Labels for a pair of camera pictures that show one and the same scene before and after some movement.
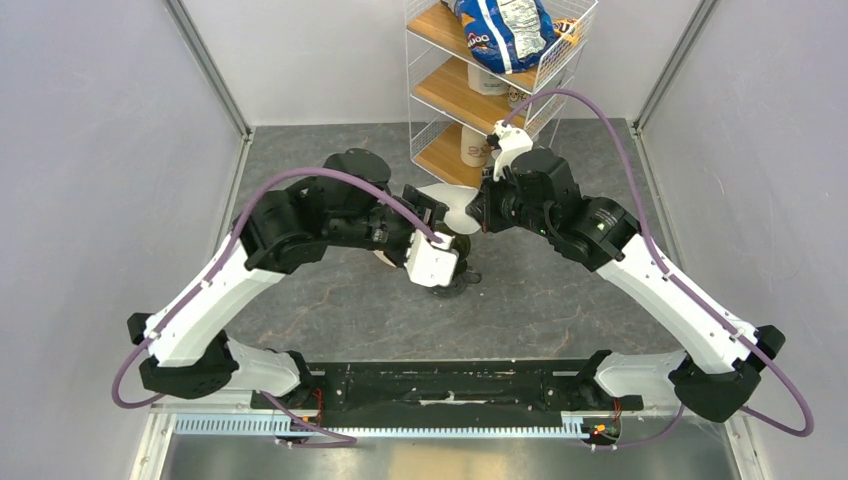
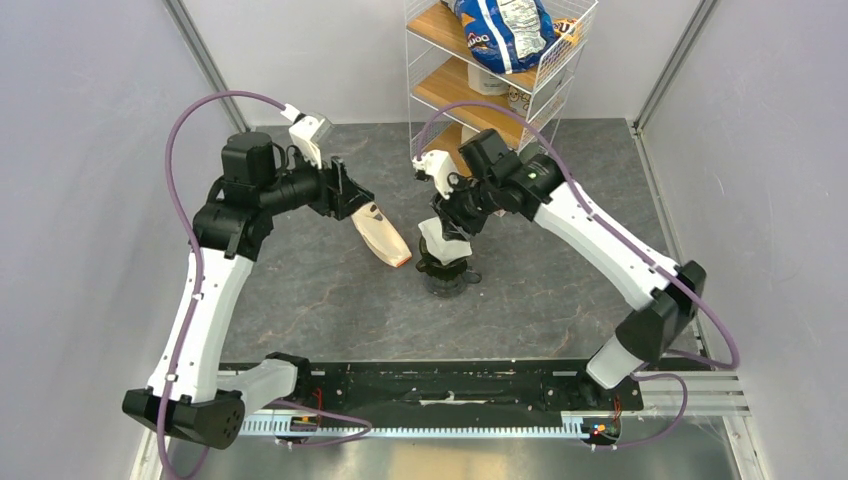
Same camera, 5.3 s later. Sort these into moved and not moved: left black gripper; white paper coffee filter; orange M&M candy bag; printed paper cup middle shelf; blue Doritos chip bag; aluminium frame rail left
Moved: left black gripper; white paper coffee filter
Not moved: orange M&M candy bag; blue Doritos chip bag; aluminium frame rail left; printed paper cup middle shelf
